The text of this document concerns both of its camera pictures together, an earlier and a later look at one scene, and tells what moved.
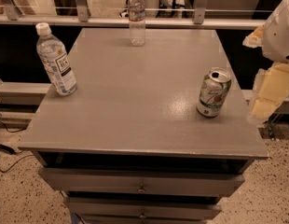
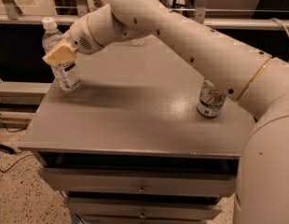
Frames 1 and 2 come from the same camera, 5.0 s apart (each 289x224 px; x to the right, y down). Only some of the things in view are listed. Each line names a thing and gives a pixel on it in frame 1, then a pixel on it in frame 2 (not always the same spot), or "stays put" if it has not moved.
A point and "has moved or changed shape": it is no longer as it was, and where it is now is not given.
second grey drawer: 144,207 stays put
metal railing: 13,14 stays put
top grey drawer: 207,182 stays put
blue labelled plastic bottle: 57,63 has moved or changed shape
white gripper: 280,35 to 79,37
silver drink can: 213,91 stays put
